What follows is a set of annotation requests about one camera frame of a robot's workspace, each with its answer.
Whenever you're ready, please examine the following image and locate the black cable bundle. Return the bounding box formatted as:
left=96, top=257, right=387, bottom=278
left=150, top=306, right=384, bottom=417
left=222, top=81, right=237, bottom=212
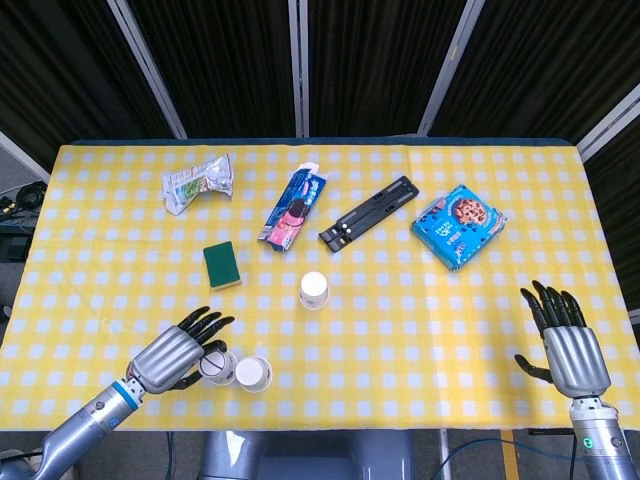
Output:
left=0, top=180, right=49, bottom=221

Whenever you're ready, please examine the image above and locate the fern print paper cup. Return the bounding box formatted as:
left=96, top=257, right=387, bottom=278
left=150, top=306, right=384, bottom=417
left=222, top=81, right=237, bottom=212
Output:
left=234, top=355, right=274, bottom=394

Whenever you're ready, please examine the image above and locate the green and yellow sponge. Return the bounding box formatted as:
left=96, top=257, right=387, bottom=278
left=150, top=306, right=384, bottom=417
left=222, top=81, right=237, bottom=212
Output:
left=202, top=240, right=243, bottom=291

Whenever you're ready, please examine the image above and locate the paper cup with black line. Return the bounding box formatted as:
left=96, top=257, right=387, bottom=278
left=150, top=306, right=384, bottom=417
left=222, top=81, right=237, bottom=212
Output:
left=198, top=349, right=239, bottom=387

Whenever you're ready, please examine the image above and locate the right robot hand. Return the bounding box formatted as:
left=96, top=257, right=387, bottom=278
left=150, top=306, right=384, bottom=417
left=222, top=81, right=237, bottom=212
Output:
left=514, top=280, right=612, bottom=400

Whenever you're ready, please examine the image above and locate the blue pink cookie sleeve box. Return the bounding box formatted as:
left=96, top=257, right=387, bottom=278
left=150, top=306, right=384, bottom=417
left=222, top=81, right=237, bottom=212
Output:
left=257, top=162, right=328, bottom=251

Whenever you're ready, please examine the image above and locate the white partition post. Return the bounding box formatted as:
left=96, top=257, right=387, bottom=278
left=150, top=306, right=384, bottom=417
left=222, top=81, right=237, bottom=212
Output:
left=577, top=82, right=640, bottom=162
left=417, top=0, right=486, bottom=137
left=287, top=0, right=310, bottom=139
left=107, top=0, right=188, bottom=140
left=0, top=130, right=51, bottom=184

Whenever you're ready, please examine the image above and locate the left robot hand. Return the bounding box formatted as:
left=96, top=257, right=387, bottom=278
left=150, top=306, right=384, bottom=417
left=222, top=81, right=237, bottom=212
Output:
left=125, top=306, right=236, bottom=396

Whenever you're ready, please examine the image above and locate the yellow checked tablecloth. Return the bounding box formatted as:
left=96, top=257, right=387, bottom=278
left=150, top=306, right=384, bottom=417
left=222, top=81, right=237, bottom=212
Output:
left=0, top=143, right=640, bottom=432

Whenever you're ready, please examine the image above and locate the black folding stand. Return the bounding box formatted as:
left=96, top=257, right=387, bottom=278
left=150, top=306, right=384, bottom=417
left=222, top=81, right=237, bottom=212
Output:
left=318, top=175, right=421, bottom=255

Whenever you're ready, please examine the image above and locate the blue cable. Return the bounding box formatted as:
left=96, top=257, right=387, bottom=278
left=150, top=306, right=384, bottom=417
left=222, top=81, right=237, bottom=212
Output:
left=438, top=436, right=576, bottom=480

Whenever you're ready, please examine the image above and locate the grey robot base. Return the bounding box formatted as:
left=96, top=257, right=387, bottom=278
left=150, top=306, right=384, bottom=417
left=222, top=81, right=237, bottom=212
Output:
left=199, top=430, right=416, bottom=480

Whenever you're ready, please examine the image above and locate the crumpled silver snack bag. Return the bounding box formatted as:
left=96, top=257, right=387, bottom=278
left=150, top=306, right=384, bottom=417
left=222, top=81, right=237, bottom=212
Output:
left=160, top=153, right=235, bottom=217

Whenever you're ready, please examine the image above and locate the blue flower paper cup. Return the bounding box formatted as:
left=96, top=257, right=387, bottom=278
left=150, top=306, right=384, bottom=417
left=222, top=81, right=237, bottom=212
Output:
left=298, top=271, right=331, bottom=311

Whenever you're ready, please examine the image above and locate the blue chocolate chip cookie box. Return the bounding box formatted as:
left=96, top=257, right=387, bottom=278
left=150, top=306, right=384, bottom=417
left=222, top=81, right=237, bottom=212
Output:
left=410, top=183, right=508, bottom=273

